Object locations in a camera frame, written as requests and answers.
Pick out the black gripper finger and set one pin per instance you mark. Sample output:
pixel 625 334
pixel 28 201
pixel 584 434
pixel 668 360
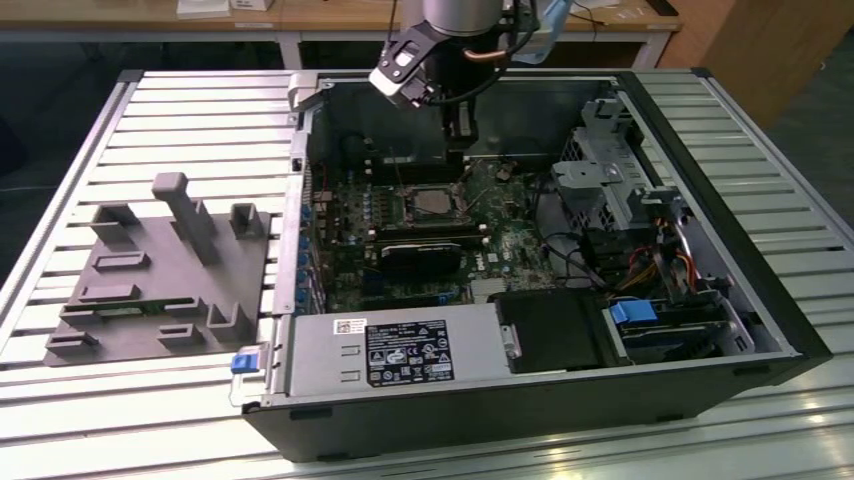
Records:
pixel 461 127

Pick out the locking lever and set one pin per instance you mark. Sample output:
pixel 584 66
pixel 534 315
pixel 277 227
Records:
pixel 474 200
pixel 401 172

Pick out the silver CPU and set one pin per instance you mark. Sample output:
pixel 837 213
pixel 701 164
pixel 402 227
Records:
pixel 431 200

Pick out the CPU socket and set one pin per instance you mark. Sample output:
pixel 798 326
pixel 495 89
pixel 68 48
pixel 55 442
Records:
pixel 402 218

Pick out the black drive bay cover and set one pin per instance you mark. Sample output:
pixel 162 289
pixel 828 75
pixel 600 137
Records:
pixel 554 330

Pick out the copper coloured tube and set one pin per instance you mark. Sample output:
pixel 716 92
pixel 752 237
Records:
pixel 481 56

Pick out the pale blue teach pendant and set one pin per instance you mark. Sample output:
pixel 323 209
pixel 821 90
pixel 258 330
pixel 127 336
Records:
pixel 541 50

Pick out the silver disk bay cage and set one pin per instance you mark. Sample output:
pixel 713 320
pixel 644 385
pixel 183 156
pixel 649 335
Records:
pixel 588 175

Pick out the green motherboard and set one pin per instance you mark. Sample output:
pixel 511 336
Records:
pixel 514 235

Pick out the graphics card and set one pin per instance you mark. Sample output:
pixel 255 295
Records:
pixel 421 262

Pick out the silver chipset heatsink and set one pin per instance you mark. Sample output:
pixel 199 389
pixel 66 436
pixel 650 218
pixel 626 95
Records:
pixel 487 290

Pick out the white box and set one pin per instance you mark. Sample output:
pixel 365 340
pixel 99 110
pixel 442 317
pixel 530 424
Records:
pixel 250 4
pixel 201 6

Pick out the wooden desk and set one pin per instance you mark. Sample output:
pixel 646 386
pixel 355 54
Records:
pixel 201 22

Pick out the white barcode sticker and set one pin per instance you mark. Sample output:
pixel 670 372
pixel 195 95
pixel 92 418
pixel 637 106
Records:
pixel 349 326

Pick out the blue disk carrier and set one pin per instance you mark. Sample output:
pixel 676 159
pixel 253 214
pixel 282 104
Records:
pixel 634 315

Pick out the black power supply label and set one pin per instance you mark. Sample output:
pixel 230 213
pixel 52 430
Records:
pixel 407 355

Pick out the wooden cabinet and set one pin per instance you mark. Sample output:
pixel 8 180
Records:
pixel 781 50

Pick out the grey power supply unit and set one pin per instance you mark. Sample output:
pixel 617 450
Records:
pixel 321 360

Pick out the hard disk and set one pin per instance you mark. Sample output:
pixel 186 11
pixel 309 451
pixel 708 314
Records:
pixel 668 345

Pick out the grey parts rack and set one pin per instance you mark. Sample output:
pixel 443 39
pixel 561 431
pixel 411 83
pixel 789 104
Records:
pixel 167 290

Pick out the blue case latch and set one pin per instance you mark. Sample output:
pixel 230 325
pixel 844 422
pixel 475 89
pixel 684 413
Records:
pixel 243 364

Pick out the black PC case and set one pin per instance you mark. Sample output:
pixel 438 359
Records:
pixel 467 430

